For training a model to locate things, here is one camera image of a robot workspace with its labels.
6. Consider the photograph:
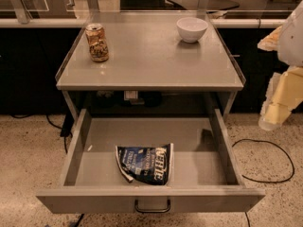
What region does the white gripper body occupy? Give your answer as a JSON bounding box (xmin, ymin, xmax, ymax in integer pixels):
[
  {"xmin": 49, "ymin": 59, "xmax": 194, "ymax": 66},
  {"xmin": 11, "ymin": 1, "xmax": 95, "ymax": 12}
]
[{"xmin": 258, "ymin": 66, "xmax": 303, "ymax": 131}]

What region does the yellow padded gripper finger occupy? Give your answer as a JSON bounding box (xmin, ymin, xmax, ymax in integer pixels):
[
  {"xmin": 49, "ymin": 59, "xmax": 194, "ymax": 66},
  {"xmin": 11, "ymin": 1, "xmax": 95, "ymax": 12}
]
[{"xmin": 258, "ymin": 26, "xmax": 282, "ymax": 51}]

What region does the blue Kettle chip bag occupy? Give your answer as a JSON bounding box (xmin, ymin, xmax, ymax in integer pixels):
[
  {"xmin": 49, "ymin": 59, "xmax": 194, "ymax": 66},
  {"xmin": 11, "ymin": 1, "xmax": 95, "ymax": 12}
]
[{"xmin": 116, "ymin": 143, "xmax": 174, "ymax": 185}]

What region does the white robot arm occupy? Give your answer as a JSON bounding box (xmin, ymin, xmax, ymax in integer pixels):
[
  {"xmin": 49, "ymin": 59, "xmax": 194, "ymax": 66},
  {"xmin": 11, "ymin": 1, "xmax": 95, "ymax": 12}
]
[{"xmin": 258, "ymin": 2, "xmax": 303, "ymax": 131}]

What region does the grey open drawer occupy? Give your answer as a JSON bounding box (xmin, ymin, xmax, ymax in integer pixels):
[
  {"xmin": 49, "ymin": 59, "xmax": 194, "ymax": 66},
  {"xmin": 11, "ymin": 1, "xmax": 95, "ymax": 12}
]
[{"xmin": 36, "ymin": 110, "xmax": 265, "ymax": 214}]

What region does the grey cabinet counter unit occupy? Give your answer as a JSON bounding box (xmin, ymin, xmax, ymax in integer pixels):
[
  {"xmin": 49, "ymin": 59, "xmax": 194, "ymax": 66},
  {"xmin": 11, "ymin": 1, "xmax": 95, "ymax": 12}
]
[{"xmin": 56, "ymin": 10, "xmax": 244, "ymax": 114}]

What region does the white ceramic bowl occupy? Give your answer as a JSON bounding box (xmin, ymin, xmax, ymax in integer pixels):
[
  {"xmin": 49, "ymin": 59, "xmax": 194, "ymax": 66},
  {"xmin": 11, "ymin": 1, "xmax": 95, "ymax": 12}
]
[{"xmin": 176, "ymin": 17, "xmax": 208, "ymax": 43}]

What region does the gold soda can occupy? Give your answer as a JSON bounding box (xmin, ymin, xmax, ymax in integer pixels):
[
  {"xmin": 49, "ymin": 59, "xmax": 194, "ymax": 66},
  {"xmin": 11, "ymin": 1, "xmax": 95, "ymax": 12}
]
[{"xmin": 85, "ymin": 23, "xmax": 109, "ymax": 62}]

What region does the black floor cable right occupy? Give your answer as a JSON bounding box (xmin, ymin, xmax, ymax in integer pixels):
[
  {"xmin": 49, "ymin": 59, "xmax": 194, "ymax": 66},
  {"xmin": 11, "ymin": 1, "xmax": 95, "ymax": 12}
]
[{"xmin": 232, "ymin": 138, "xmax": 295, "ymax": 184}]

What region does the black floor cable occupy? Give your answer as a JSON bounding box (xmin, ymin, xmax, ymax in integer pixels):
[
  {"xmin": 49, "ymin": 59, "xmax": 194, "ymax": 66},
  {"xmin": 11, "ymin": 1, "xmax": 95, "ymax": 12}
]
[
  {"xmin": 232, "ymin": 138, "xmax": 295, "ymax": 184},
  {"xmin": 9, "ymin": 113, "xmax": 74, "ymax": 154}
]

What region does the white horizontal rail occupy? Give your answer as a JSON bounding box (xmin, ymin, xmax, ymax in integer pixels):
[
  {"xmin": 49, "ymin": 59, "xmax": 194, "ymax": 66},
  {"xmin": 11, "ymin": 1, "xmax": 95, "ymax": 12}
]
[{"xmin": 0, "ymin": 19, "xmax": 285, "ymax": 28}]

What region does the black drawer handle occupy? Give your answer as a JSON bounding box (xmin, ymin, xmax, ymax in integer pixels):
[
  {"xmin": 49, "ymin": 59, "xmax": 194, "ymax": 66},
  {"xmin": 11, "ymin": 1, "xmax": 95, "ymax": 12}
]
[{"xmin": 134, "ymin": 200, "xmax": 170, "ymax": 214}]

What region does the black floor cable left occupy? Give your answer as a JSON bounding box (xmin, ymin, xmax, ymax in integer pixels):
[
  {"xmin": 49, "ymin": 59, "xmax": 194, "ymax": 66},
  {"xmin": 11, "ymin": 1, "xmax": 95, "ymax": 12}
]
[{"xmin": 9, "ymin": 113, "xmax": 74, "ymax": 154}]

